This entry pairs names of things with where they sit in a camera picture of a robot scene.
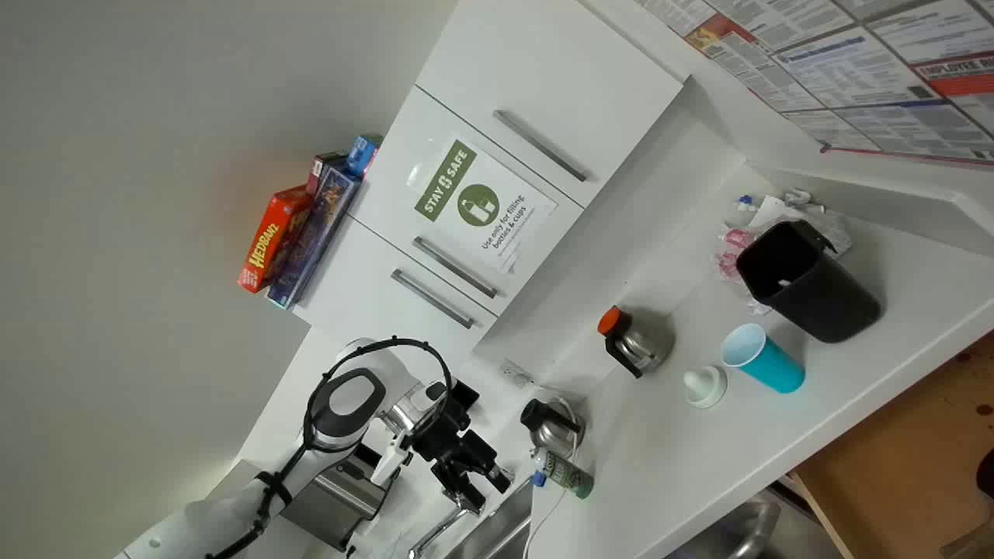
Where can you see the steel carafe with black lid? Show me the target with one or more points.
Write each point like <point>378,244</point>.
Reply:
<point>547,424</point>

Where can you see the dark round item in drawer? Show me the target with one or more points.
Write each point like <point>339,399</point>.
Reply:
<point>986,471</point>

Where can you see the metal sink basin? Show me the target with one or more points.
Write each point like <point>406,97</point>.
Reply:
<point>490,530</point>

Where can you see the large labor law poster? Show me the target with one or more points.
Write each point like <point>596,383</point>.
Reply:
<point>857,71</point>

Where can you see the green white spray can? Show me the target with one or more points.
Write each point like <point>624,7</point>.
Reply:
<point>567,480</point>

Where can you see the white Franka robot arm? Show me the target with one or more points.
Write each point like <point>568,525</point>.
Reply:
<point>344,403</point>

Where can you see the teal plastic cup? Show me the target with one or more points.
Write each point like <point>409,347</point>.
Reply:
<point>766,362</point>

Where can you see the white cabinet door plain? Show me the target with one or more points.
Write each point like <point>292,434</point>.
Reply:
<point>547,77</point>
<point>378,300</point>

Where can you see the open wooden drawer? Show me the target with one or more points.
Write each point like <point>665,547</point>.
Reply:
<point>900,467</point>

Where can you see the white cabinet door with sign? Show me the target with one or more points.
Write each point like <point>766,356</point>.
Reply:
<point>454,196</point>

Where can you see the metal bin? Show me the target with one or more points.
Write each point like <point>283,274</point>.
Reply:
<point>747,530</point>

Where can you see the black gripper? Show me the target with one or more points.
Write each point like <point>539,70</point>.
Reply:
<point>448,432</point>

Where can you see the pink sweetener packets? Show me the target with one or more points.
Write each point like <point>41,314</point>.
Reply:
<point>730,251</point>

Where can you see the blue purple cardboard box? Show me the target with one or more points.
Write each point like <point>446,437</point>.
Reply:
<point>315,237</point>

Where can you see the small blue box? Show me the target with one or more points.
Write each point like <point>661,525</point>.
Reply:
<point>360,154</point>

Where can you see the white tray of packets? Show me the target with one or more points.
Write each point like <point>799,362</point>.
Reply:
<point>792,209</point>

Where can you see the green white safety sign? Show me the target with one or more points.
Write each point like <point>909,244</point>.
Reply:
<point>485,205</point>

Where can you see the orange cardboard box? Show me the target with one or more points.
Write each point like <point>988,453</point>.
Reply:
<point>267,239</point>

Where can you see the black plastic container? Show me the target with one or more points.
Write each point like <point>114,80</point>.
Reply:
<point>807,280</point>

